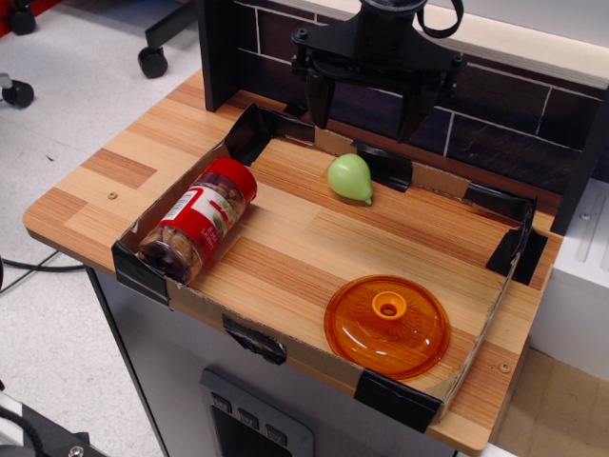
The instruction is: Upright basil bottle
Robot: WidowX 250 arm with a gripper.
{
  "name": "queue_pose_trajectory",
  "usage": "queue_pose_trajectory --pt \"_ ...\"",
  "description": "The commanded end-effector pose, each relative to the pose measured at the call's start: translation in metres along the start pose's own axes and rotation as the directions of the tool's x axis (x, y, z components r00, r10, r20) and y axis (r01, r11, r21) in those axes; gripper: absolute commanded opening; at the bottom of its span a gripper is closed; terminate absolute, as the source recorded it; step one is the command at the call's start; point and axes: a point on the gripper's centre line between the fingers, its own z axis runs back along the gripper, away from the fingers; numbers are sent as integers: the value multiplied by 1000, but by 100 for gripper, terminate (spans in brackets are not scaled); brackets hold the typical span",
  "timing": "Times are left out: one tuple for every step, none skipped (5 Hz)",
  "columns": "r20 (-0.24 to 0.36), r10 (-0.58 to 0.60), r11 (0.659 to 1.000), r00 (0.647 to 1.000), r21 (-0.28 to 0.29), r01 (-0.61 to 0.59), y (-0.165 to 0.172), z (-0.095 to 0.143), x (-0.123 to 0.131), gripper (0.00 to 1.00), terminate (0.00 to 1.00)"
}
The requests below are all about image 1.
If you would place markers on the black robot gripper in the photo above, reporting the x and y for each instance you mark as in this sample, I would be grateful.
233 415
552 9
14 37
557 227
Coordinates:
386 45

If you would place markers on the red-lidded spice bottle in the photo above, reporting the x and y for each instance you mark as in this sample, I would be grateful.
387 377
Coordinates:
200 220

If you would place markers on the taped cardboard fence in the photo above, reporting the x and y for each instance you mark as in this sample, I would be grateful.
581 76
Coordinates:
474 249

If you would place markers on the green plastic pear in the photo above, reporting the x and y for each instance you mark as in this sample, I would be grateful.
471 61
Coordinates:
350 177

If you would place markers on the dark brick backsplash panel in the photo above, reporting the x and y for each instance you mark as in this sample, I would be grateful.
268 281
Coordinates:
396 89

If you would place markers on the black office chair base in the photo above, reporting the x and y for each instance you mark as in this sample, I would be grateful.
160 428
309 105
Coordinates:
151 59

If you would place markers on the orange transparent pot lid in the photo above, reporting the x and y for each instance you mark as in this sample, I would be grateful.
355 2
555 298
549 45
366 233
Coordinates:
388 324

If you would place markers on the white side cabinet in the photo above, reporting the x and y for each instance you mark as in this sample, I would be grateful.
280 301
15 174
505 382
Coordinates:
571 324

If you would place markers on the black caster wheel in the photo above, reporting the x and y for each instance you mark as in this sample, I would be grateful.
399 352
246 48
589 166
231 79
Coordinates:
16 93

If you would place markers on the grey cabinet control panel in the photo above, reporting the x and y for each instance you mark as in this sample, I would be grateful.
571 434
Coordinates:
243 425

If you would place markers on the black metal equipment corner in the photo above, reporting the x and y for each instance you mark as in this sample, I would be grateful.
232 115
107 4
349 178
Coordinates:
26 432

